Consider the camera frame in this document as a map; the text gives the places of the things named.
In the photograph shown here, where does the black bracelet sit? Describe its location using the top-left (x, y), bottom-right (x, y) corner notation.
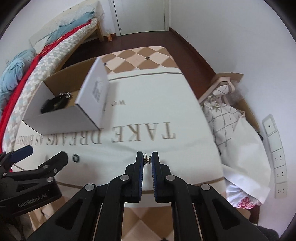
top-left (40, 96), bottom-right (69, 114)

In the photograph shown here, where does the white power strip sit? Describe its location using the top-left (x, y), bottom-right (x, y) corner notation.
top-left (262, 114), bottom-right (288, 199)

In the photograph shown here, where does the white cardboard box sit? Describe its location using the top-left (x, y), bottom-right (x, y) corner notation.
top-left (23, 57), bottom-right (109, 135)

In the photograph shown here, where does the light blue blanket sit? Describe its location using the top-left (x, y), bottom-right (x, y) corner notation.
top-left (1, 11), bottom-right (94, 112)

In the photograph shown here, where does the red bed sheet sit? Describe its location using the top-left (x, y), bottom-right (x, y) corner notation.
top-left (0, 19), bottom-right (92, 153)

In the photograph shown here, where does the diamond pattern table cloth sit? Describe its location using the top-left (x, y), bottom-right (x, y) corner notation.
top-left (4, 46), bottom-right (226, 230)

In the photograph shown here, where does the white door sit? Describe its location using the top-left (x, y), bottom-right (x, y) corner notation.
top-left (109, 0), bottom-right (170, 36)

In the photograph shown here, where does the wooden bed frame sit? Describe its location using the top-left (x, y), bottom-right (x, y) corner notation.
top-left (28, 0), bottom-right (105, 48)

